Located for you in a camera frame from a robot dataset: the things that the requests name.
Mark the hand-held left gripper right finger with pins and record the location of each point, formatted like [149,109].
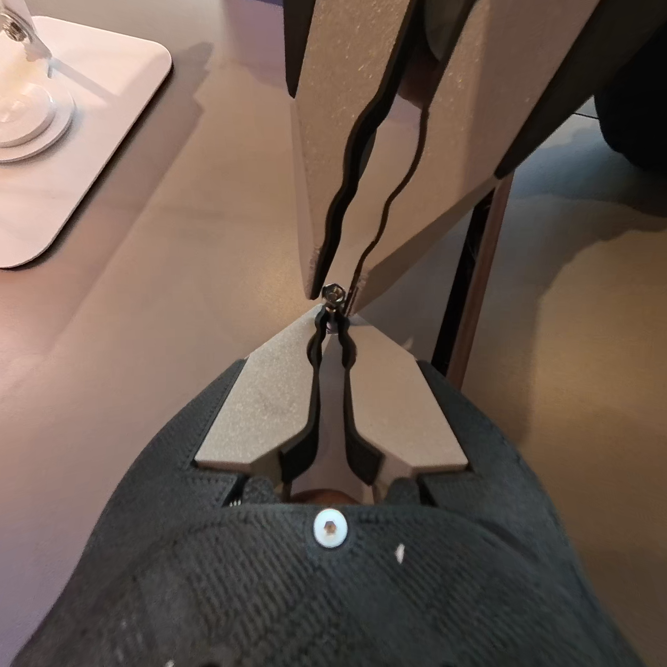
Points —
[401,411]

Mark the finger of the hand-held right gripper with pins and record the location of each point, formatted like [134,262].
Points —
[469,146]
[338,94]

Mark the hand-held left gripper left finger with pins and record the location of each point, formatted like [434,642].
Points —
[260,411]

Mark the silver hex bolt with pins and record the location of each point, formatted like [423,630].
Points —
[331,319]

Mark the small silver hex nut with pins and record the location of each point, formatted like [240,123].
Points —
[333,293]

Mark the white flat stand base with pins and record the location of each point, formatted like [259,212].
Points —
[104,130]

